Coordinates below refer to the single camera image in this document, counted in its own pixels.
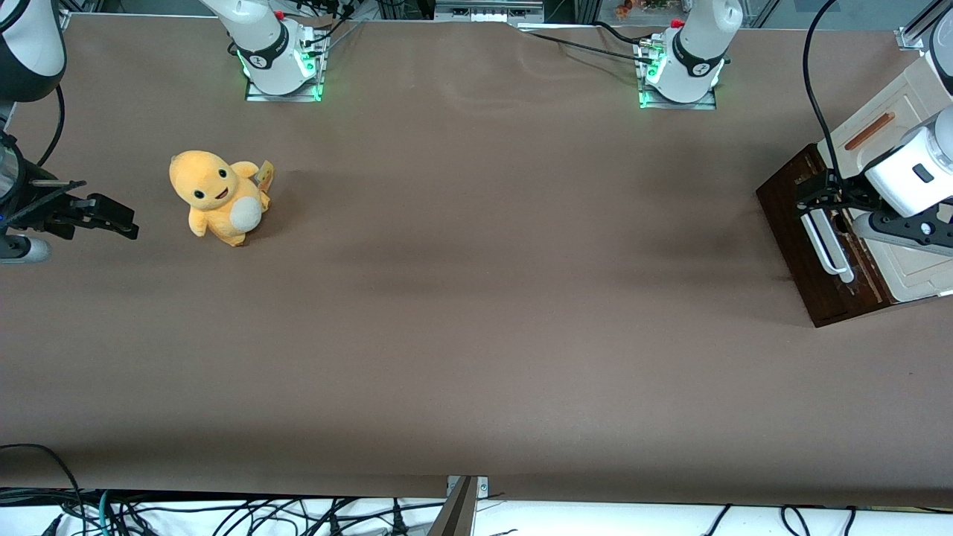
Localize yellow plush toy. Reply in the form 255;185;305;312
168;150;275;248

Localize right wrist camera grey barrel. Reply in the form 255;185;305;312
0;234;52;264

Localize grey rail device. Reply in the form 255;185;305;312
434;0;546;24

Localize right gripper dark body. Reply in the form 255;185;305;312
0;134;35;224

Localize metal bracket with dark post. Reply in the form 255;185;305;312
427;474;490;536

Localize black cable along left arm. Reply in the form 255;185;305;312
802;0;847;184

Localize aluminium frame profile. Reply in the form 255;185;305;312
896;0;953;51

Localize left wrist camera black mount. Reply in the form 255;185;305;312
852;210;953;258

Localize black cables at right base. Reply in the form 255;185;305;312
296;0;367;54

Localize black cable along right arm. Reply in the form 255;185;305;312
36;83;67;169

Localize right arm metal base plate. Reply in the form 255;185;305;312
245;73;325;103

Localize short black cable on table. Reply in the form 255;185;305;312
592;20;650;47

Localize black looped cable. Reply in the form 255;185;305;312
0;444;89;536

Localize white metal drawer handle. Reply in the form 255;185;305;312
800;208;855;284

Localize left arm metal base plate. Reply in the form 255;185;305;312
638;78;718;111

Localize long black cable on table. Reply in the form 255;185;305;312
530;31;647;63

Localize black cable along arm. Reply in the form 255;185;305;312
36;83;67;169
802;0;847;184

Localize white-topped brown drawer cabinet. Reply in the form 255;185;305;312
756;56;953;329

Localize dark wood drawer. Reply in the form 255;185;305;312
756;144;894;329

